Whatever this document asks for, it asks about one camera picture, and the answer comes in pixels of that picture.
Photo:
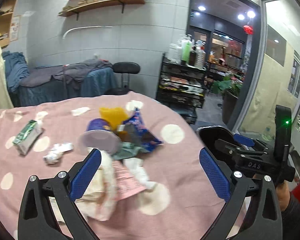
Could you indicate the right hand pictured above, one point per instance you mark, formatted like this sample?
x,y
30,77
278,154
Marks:
x,y
283,195

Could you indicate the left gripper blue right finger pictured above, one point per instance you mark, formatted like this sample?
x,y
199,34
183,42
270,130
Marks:
x,y
215,175

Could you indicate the wooden cubby shelf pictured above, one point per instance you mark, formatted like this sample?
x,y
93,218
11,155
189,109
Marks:
x,y
7,23

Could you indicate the potted green plant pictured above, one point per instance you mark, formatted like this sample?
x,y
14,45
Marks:
x,y
229,88

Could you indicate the light green cloth scrap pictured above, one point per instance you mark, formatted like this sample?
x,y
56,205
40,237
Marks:
x,y
128,150

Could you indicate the wall poster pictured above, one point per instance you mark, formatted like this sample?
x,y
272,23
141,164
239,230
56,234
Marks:
x,y
14,28

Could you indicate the green bottle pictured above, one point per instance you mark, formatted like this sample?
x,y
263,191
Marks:
x,y
186,49

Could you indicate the grey blanket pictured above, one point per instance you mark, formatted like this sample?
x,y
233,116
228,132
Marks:
x,y
69,73

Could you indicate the black drawer cart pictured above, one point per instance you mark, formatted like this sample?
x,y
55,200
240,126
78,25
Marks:
x,y
181,88

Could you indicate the green white snack packet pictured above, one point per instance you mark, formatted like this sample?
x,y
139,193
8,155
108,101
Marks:
x,y
27,136

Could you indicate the pink polka dot duvet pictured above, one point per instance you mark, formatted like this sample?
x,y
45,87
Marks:
x,y
56,173

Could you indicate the white paper wrapper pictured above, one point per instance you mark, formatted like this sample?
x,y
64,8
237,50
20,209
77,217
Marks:
x,y
113,181

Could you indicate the blue massage bed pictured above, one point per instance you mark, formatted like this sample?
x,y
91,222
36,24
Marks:
x,y
96,83

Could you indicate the blue Oreo wrapper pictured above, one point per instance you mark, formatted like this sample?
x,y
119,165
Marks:
x,y
141,135

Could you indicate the black trash bin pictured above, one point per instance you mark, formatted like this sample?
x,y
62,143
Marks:
x,y
210,134

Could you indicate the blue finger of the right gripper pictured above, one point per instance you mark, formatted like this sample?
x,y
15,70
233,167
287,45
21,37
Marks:
x,y
226,147
243,140

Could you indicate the white bottle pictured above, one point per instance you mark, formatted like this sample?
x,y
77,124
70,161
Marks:
x,y
174,53

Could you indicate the yellow foam fruit net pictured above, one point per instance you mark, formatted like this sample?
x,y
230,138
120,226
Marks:
x,y
114,116

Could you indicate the purple paper cup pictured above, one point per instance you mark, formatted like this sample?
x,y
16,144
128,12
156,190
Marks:
x,y
100,136

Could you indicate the blue bedding pile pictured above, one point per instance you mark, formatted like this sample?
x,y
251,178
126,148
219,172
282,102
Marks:
x,y
15,69

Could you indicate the lower wooden wall shelf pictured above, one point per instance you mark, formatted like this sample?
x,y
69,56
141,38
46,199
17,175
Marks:
x,y
86,5

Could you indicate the small white paper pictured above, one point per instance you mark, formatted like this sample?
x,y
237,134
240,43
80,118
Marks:
x,y
56,152

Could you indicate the dark brown bottle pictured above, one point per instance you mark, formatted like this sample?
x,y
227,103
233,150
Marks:
x,y
192,56

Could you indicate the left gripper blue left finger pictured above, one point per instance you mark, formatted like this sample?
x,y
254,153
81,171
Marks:
x,y
81,174

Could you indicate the clear large bottle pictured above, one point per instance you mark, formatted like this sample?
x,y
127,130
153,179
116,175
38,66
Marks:
x,y
200,57

